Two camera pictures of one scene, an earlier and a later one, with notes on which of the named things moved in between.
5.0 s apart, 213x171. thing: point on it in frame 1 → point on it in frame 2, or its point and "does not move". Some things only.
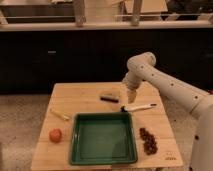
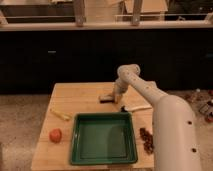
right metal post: x=136 y=12 does not move
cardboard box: x=147 y=6 does not move
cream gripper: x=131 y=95 → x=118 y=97
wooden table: x=155 y=142 does not move
